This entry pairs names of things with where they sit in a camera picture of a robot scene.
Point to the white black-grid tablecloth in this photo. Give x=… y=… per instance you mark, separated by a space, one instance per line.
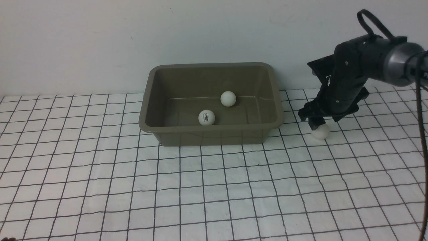
x=78 y=168

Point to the white table-tennis ball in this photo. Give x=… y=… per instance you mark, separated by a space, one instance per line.
x=322 y=132
x=206 y=118
x=228 y=99

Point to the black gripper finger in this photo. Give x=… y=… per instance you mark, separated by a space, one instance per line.
x=315 y=122

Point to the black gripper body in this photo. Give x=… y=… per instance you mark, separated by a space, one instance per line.
x=337 y=99

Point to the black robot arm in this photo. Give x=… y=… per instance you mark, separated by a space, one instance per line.
x=378 y=55

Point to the olive green plastic bin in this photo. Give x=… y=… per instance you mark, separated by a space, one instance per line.
x=176 y=94

